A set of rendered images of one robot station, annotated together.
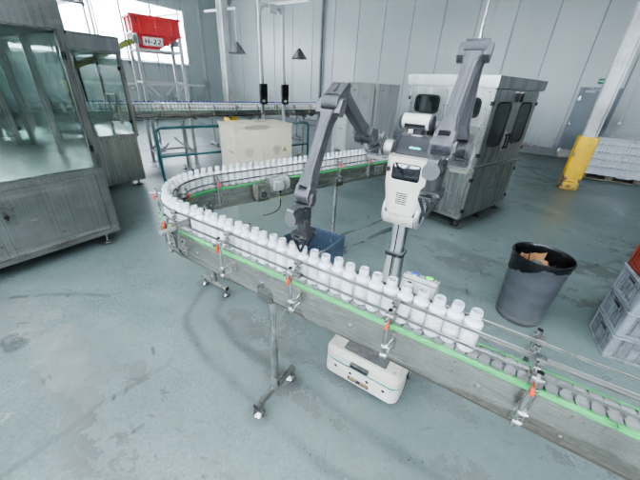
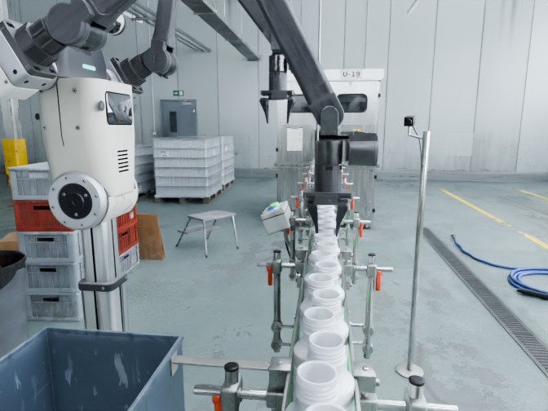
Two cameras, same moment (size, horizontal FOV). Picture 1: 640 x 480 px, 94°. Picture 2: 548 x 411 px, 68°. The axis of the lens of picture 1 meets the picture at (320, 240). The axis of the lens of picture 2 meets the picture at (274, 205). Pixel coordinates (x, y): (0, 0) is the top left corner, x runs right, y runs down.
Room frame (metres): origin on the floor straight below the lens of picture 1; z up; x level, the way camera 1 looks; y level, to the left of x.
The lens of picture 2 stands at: (1.62, 0.80, 1.38)
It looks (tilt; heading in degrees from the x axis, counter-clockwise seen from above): 11 degrees down; 245
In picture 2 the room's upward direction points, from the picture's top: straight up
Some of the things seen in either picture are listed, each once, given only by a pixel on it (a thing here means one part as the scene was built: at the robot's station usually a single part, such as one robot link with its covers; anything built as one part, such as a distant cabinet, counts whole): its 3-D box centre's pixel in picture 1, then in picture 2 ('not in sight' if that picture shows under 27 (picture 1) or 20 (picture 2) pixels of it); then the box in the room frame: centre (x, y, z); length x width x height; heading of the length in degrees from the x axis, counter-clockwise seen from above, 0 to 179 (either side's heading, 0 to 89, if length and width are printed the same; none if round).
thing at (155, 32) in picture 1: (164, 97); not in sight; (7.14, 3.54, 1.40); 0.92 x 0.72 x 2.80; 130
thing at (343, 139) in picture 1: (351, 126); not in sight; (7.50, -0.60, 0.96); 0.82 x 0.50 x 1.91; 130
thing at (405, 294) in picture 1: (403, 302); not in sight; (0.91, -0.33, 1.08); 0.06 x 0.06 x 0.17
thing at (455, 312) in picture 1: (452, 321); not in sight; (0.82, -0.49, 1.08); 0.06 x 0.06 x 0.17
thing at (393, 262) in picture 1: (390, 276); (108, 338); (1.60, -0.46, 0.74); 0.11 x 0.11 x 0.40; 58
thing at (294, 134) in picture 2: not in sight; (294, 139); (-0.96, -4.13, 1.22); 0.23 x 0.03 x 0.32; 148
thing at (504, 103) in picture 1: (461, 148); not in sight; (5.05, -2.20, 1.00); 1.60 x 1.30 x 2.00; 130
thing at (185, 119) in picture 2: not in sight; (179, 138); (-0.80, -10.67, 1.05); 1.00 x 0.10 x 2.10; 148
